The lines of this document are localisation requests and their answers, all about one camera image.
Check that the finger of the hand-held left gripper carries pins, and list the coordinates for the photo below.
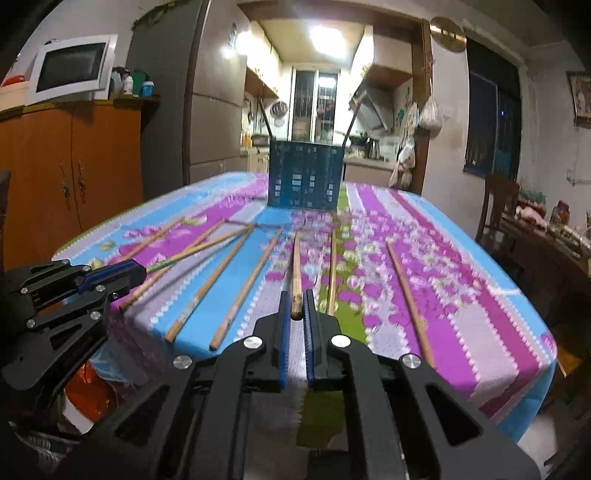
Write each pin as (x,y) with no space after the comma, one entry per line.
(51,281)
(127,279)

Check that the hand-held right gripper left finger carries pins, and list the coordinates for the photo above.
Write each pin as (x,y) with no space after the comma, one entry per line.
(285,344)

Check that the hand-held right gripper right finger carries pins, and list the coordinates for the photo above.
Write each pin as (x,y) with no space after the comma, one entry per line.
(310,344)

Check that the green-tipped wooden chopstick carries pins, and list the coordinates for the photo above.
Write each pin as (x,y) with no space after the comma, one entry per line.
(221,240)

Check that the blue plastic utensil basket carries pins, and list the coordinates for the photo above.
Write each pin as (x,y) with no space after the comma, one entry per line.
(304,175)

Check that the orange wooden cabinet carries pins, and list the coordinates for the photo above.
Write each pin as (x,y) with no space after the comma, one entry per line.
(46,184)

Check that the orange plastic bag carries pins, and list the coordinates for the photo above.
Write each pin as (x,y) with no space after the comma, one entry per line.
(87,392)

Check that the striped floral tablecloth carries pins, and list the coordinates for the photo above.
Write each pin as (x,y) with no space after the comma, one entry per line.
(461,300)

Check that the kitchen counter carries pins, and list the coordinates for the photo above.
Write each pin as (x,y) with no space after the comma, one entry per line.
(369,170)

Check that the grey refrigerator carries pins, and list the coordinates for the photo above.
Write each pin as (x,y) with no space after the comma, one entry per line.
(217,115)

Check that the blue jar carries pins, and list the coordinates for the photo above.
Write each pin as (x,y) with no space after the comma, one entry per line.
(147,87)

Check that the white bottle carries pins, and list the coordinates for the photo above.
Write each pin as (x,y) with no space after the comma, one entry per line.
(128,84)

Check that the hanging bag of goods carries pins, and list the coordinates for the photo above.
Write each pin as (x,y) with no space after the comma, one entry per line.
(402,164)

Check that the kettle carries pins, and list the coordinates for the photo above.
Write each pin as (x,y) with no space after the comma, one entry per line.
(372,148)

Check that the dark chopstick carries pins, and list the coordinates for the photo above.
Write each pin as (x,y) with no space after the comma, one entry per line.
(265,117)
(353,122)

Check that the white microwave oven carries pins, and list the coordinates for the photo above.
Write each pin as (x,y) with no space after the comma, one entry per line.
(69,67)

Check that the wooden chair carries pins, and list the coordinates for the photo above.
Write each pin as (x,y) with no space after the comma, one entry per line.
(496,203)

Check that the range hood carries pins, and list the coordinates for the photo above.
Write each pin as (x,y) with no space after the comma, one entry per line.
(369,113)

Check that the kitchen window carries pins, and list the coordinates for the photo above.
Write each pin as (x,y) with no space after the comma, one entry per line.
(314,104)

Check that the cluttered side table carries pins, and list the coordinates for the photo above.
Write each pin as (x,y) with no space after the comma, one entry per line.
(549,249)

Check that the white hanging plastic bag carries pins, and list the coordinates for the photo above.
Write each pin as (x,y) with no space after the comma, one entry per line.
(429,115)

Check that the dark window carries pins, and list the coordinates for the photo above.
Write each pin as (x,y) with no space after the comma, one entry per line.
(489,110)

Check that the ceiling light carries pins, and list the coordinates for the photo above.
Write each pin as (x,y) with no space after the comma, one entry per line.
(328,39)

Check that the kitchen wall cabinet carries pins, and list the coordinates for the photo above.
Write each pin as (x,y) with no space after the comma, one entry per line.
(388,60)

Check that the round brass wall plate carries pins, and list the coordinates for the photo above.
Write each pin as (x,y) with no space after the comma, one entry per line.
(447,33)

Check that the framed wall picture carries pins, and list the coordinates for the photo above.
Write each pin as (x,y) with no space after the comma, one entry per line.
(581,97)

